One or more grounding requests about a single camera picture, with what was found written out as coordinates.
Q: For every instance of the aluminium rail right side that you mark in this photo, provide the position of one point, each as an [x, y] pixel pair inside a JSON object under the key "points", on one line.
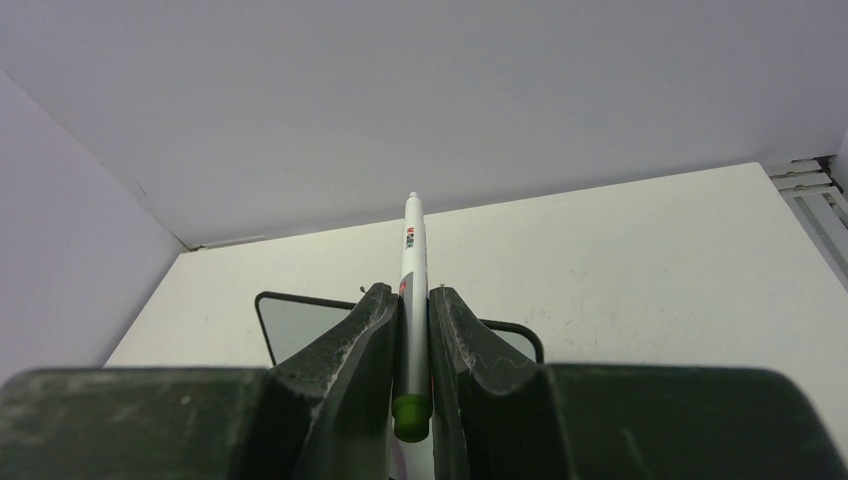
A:
{"points": [[819, 205]]}

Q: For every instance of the black framed small whiteboard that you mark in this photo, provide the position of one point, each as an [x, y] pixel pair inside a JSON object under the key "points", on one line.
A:
{"points": [[291, 322]]}

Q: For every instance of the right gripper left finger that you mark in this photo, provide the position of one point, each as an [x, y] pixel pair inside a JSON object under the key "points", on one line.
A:
{"points": [[323, 413]]}

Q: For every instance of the white whiteboard marker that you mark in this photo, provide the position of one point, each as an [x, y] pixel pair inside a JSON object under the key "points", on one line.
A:
{"points": [[412, 385]]}

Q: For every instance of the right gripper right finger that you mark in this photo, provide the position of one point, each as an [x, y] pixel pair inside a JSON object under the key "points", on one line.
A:
{"points": [[496, 415]]}

